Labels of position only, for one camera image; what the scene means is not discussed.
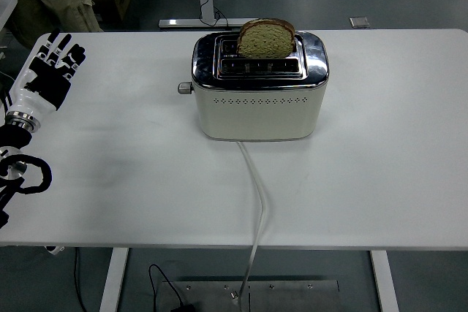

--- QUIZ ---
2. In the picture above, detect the brown cardboard box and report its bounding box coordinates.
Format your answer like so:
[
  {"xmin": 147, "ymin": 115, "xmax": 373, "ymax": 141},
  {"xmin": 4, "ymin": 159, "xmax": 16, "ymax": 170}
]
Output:
[{"xmin": 89, "ymin": 0, "xmax": 132, "ymax": 23}]

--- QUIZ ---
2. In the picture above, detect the thin black cable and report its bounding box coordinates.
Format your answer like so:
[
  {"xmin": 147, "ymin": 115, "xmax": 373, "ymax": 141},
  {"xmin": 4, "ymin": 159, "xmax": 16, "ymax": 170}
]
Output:
[{"xmin": 73, "ymin": 247, "xmax": 88, "ymax": 312}]

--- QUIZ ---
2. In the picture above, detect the black cable with power adapter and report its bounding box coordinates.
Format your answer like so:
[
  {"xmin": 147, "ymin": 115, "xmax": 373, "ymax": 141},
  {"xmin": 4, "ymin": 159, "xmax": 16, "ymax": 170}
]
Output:
[{"xmin": 148, "ymin": 263, "xmax": 197, "ymax": 312}]

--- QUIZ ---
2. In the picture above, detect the person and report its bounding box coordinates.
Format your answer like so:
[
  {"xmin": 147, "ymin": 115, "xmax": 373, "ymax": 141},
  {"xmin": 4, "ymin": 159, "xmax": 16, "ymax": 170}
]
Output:
[{"xmin": 0, "ymin": 0, "xmax": 104, "ymax": 48}]

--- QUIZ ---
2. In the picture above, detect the cream chrome two-slot toaster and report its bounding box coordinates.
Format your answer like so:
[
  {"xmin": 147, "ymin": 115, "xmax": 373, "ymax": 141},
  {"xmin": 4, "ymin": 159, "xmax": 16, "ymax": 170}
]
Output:
[{"xmin": 190, "ymin": 30, "xmax": 330, "ymax": 142}]

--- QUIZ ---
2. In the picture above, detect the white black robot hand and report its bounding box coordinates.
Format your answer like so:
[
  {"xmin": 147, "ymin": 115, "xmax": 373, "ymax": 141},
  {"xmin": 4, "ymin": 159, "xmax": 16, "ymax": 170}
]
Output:
[{"xmin": 7, "ymin": 28, "xmax": 87, "ymax": 117}]

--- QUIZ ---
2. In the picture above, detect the white table leg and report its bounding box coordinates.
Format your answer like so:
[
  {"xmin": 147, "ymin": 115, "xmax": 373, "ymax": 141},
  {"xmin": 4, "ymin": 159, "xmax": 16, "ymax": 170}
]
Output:
[
  {"xmin": 99, "ymin": 247, "xmax": 129, "ymax": 312},
  {"xmin": 369, "ymin": 249, "xmax": 400, "ymax": 312}
]

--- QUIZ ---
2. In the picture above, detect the grey metal plate with screws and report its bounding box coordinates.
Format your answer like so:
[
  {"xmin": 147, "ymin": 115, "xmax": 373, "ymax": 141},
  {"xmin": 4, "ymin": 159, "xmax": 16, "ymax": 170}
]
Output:
[{"xmin": 156, "ymin": 279, "xmax": 340, "ymax": 312}]

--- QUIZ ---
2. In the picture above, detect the white toaster power cable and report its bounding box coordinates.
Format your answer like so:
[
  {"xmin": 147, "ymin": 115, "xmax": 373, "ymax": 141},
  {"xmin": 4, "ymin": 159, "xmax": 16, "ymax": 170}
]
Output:
[{"xmin": 235, "ymin": 140, "xmax": 270, "ymax": 306}]

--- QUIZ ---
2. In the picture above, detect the brown bread slice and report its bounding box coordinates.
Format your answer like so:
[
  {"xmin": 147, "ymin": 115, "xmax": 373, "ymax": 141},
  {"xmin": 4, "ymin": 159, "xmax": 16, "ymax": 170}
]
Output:
[{"xmin": 236, "ymin": 18, "xmax": 296, "ymax": 60}]

